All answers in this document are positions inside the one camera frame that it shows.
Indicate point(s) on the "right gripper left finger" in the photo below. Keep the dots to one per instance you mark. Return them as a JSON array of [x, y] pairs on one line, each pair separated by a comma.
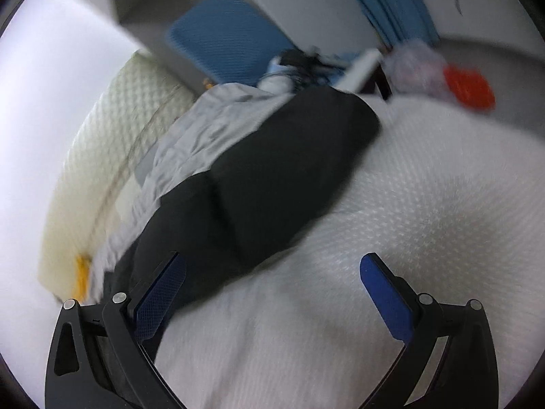
[[97, 358]]

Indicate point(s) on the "yellow pillow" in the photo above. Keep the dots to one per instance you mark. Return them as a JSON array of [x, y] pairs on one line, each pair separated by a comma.
[[81, 285]]

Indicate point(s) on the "white plastic bag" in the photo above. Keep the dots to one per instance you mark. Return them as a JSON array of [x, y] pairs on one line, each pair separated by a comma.
[[413, 67]]

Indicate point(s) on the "clothes pile on bench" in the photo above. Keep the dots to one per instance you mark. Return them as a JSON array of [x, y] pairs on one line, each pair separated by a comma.
[[294, 70]]

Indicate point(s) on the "orange object in bag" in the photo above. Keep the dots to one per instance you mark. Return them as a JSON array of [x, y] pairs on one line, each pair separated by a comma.
[[470, 88]]

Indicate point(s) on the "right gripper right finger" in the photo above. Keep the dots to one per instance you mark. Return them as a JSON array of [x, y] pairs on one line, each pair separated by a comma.
[[467, 374]]

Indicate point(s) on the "black puffer jacket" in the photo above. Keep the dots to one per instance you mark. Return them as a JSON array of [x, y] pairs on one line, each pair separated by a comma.
[[256, 197]]

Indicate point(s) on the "grey wardrobe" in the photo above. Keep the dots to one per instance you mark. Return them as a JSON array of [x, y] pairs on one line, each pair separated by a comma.
[[329, 27]]

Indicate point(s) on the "blue curtain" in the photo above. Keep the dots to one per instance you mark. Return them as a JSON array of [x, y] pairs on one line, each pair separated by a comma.
[[398, 21]]

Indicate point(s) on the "grey duvet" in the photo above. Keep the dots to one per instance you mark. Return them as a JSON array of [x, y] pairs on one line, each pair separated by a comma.
[[220, 118]]

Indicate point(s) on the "cream quilted headboard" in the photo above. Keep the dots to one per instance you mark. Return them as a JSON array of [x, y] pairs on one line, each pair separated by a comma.
[[140, 104]]

